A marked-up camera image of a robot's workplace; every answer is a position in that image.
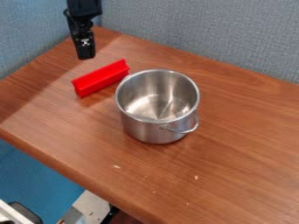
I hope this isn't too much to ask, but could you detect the white table leg frame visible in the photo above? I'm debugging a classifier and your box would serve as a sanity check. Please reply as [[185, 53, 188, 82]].
[[57, 191, 109, 224]]

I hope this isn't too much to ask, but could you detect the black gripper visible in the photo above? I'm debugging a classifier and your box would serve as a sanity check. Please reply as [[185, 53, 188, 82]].
[[62, 0, 102, 60]]

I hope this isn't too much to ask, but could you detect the red rectangular block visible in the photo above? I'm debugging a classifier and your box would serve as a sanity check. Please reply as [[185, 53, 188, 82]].
[[70, 59, 129, 98]]

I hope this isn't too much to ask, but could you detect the stainless steel pot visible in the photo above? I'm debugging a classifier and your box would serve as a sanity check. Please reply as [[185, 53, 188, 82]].
[[114, 69, 201, 144]]

